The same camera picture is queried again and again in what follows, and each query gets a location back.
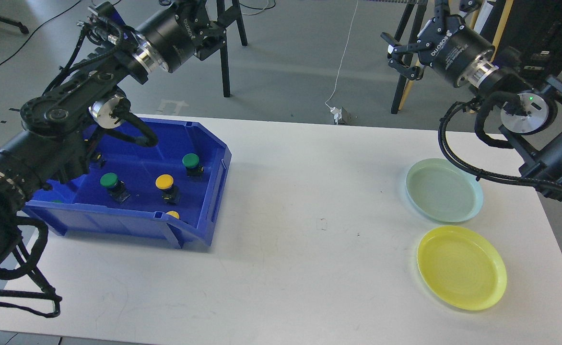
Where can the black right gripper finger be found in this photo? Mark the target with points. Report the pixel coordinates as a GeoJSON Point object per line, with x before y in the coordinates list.
{"type": "Point", "coordinates": [394, 47]}
{"type": "Point", "coordinates": [412, 73]}

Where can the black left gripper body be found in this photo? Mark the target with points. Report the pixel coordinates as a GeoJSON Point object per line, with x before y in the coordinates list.
{"type": "Point", "coordinates": [181, 31]}

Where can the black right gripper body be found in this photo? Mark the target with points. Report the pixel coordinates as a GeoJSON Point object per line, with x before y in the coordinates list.
{"type": "Point", "coordinates": [454, 51]}

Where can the yellow push button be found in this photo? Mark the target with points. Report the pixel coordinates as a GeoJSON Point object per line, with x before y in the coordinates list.
{"type": "Point", "coordinates": [170, 193]}

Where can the green push button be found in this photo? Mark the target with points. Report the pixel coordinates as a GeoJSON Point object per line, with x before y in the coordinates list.
{"type": "Point", "coordinates": [114, 187]}
{"type": "Point", "coordinates": [193, 166]}

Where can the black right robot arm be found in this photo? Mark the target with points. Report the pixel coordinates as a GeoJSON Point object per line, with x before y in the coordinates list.
{"type": "Point", "coordinates": [511, 114]}

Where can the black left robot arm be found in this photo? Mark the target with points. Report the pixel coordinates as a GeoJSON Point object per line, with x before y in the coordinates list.
{"type": "Point", "coordinates": [64, 125]}

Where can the light green plate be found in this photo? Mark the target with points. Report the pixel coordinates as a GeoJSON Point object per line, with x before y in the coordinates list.
{"type": "Point", "coordinates": [442, 192]}

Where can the yellow button at bin back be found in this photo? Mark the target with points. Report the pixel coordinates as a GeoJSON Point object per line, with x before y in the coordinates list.
{"type": "Point", "coordinates": [93, 155]}

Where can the yellow button at bin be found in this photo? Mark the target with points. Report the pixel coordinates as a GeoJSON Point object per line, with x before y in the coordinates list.
{"type": "Point", "coordinates": [93, 155]}
{"type": "Point", "coordinates": [173, 214]}

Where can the yellow button at bin front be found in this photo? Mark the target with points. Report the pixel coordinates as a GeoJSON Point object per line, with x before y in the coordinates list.
{"type": "Point", "coordinates": [173, 214]}

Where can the yellow plate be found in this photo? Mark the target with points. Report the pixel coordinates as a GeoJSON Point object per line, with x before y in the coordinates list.
{"type": "Point", "coordinates": [461, 268]}

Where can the black tripod stand left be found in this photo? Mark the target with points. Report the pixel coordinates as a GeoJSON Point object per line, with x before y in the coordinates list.
{"type": "Point", "coordinates": [226, 43]}

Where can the yellow wooden pole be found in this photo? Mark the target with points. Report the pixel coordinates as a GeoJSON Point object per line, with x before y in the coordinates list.
{"type": "Point", "coordinates": [490, 20]}

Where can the black cabinet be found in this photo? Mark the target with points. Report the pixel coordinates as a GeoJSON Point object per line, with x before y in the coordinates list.
{"type": "Point", "coordinates": [534, 29]}

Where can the blue plastic bin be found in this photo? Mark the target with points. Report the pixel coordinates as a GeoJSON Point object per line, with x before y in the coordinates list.
{"type": "Point", "coordinates": [84, 205]}

